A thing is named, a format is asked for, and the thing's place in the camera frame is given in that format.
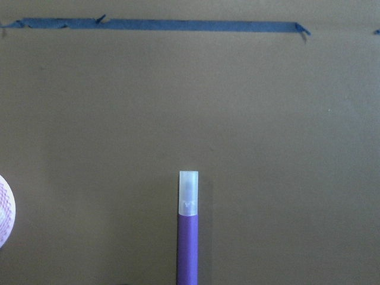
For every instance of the purple highlighter pen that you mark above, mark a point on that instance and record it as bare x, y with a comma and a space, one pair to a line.
187, 251

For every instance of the pink mesh pen holder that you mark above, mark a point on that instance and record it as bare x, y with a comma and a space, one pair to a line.
8, 211

